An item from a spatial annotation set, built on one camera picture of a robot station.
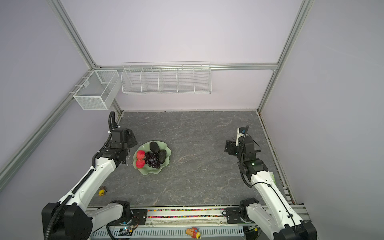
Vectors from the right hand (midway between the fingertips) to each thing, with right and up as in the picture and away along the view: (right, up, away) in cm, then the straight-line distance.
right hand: (235, 142), depth 80 cm
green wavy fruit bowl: (-54, -5, +14) cm, 56 cm away
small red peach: (-55, -8, +8) cm, 56 cm away
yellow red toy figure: (-22, -40, -13) cm, 47 cm away
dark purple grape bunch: (-47, -11, +6) cm, 49 cm away
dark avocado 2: (-48, -5, +13) cm, 50 cm away
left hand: (-61, +1, +1) cm, 61 cm away
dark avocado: (-42, -9, +9) cm, 44 cm away
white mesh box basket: (-86, +32, +18) cm, 94 cm away
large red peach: (-53, -13, +4) cm, 55 cm away
